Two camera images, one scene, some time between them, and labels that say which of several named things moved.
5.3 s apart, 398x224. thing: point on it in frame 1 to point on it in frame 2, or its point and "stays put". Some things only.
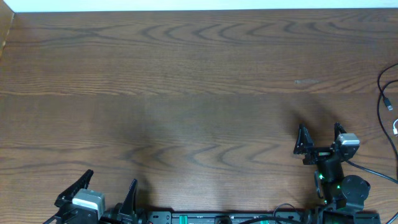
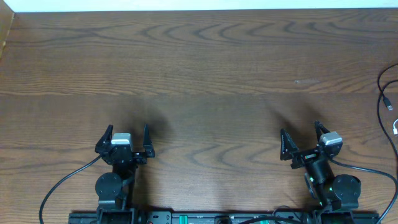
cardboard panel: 7,15 stays put
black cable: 386,99 stays put
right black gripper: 318,154 to 304,158
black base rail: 255,217 stays put
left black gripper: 80,183 to 150,150
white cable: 395,130 stays put
